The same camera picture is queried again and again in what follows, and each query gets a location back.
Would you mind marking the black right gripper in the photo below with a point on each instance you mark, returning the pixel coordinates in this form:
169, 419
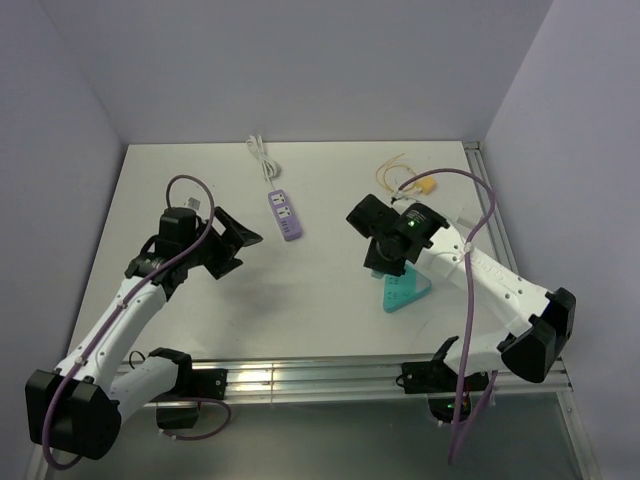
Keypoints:
373, 260

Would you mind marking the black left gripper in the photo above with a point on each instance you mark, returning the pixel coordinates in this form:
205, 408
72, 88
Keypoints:
227, 248

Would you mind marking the small white block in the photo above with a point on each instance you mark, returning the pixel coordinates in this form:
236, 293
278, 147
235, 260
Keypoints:
467, 217

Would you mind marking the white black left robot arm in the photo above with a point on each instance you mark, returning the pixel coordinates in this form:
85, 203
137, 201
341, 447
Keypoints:
80, 406

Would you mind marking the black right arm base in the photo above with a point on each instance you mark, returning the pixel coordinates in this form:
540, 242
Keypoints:
439, 383

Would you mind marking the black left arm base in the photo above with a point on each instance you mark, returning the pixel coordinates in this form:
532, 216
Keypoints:
183, 408

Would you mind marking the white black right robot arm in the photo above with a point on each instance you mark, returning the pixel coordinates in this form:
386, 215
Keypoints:
536, 323

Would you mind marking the teal triangular power strip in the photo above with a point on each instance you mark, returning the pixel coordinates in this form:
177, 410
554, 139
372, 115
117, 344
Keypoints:
401, 291

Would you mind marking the purple power strip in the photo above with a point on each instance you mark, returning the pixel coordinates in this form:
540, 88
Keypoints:
288, 223

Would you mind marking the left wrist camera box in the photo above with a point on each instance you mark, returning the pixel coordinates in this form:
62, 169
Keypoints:
193, 204

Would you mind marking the aluminium right rail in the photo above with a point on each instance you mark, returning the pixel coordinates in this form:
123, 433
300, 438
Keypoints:
495, 226

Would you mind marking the aluminium rail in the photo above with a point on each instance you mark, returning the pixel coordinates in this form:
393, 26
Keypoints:
312, 380
495, 226

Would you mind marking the aluminium front rail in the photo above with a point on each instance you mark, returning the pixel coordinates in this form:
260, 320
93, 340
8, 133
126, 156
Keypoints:
312, 380

